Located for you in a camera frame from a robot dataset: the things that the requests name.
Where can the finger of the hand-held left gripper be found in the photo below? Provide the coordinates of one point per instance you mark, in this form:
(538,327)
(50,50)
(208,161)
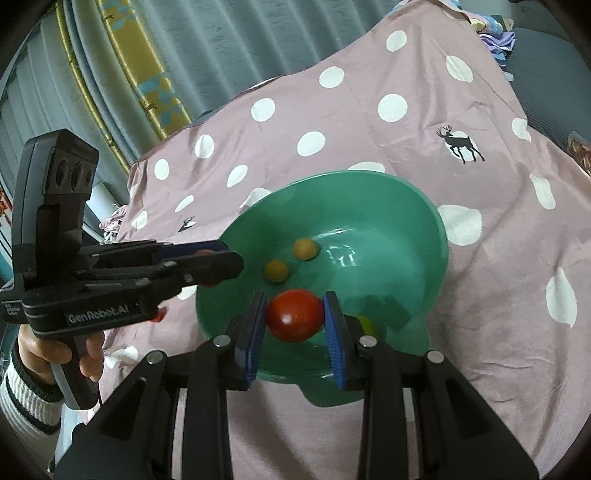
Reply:
(189,248)
(212,268)

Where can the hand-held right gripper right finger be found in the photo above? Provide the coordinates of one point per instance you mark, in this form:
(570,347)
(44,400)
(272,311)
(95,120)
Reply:
(334,341)

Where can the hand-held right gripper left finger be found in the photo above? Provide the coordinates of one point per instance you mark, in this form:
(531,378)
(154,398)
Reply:
(255,350)

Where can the green lime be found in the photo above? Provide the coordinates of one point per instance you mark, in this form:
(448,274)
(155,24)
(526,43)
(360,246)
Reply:
(367,324)

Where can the red cherry tomato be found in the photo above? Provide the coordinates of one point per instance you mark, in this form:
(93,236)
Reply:
(295,314)
(160,315)

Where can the small orange kumquat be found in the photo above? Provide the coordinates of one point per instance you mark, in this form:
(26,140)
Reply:
(277,271)
(305,249)

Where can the green plastic bowl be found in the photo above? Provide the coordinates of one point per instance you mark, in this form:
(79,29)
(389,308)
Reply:
(383,217)

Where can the person's left forearm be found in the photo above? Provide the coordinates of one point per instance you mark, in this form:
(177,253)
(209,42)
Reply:
(27,406)

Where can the person's left hand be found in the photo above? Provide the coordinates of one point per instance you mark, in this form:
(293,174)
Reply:
(91,357)

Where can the floral cloth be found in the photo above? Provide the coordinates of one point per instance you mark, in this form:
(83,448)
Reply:
(113,221)

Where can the yellow patterned curtain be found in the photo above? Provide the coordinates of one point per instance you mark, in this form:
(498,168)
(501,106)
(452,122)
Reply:
(152,69)

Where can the grey curtain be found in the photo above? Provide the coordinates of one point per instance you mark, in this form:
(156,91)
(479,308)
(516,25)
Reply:
(231,37)

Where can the pink polka dot blanket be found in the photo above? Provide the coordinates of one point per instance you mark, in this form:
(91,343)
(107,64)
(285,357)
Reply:
(369,115)

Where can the red snack packet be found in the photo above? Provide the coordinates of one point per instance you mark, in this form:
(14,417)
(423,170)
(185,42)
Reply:
(581,154)

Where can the colourful clothes pile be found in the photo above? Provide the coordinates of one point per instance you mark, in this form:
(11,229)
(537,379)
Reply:
(496,41)

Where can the grey sofa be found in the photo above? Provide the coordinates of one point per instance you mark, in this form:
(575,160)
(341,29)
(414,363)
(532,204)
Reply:
(549,69)

